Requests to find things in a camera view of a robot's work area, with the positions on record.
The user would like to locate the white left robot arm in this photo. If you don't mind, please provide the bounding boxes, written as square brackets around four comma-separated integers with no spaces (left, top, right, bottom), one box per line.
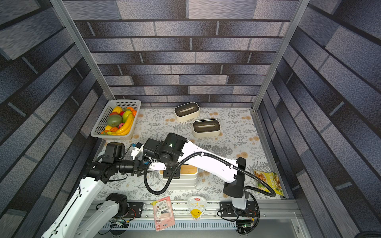
[42,142,144,238]

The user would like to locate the wooden lid tissue box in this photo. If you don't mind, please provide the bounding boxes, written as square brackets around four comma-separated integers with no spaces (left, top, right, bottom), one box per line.
[159,165,198,179]

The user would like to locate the yellow smiley snack cup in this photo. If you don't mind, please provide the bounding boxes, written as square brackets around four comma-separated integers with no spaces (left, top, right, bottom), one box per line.
[187,196,207,221]

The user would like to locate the yellow-green toy pear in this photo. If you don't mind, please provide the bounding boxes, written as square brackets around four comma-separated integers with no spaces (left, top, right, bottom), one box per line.
[122,110,133,123]

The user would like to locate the yellow toy banana bunch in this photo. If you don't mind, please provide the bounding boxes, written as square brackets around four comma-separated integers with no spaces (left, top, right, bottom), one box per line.
[106,114,135,135]

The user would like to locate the dark brown lid tissue box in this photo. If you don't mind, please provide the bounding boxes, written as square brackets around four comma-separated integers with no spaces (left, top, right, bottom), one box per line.
[174,102,200,122]

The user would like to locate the grey lid tissue box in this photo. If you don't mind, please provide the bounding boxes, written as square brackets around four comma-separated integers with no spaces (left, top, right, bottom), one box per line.
[170,178,197,183]
[168,186,196,190]
[169,182,197,187]

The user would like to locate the yellow toy lemon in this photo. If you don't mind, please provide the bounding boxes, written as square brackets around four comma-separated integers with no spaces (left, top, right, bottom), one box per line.
[112,107,123,114]

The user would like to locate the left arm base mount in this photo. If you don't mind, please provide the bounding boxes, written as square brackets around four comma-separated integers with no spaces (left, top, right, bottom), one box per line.
[121,201,144,220]

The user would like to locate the green toy mango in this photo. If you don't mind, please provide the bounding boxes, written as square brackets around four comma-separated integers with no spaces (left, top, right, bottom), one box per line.
[107,114,123,128]

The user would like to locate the orange toy fruit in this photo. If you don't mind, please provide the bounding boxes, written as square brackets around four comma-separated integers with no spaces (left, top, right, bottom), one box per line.
[127,107,137,117]

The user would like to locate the white plastic fruit basket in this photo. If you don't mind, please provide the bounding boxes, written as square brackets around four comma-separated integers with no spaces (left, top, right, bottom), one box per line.
[91,99,141,140]

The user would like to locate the brown lid rounded tissue box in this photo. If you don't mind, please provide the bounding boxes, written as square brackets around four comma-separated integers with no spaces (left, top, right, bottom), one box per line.
[192,119,221,138]

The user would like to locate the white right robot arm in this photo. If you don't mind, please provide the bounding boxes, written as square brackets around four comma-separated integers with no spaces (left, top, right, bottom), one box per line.
[142,133,276,211]

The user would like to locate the pink blister pack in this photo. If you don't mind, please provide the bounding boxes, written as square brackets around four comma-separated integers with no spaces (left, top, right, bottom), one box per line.
[152,196,176,232]

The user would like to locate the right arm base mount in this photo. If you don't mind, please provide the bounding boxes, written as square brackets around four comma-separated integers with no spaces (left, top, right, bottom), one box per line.
[219,201,259,219]

